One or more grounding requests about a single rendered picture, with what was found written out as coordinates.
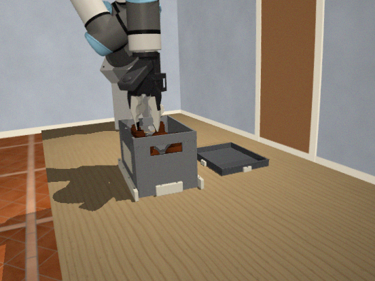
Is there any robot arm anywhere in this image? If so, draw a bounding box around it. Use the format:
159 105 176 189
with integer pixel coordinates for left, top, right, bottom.
70 0 162 91

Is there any grey plastic crate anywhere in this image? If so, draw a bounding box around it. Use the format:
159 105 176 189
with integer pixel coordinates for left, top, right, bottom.
118 115 198 198

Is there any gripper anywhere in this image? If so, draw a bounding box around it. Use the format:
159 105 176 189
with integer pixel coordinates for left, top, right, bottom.
127 52 167 132

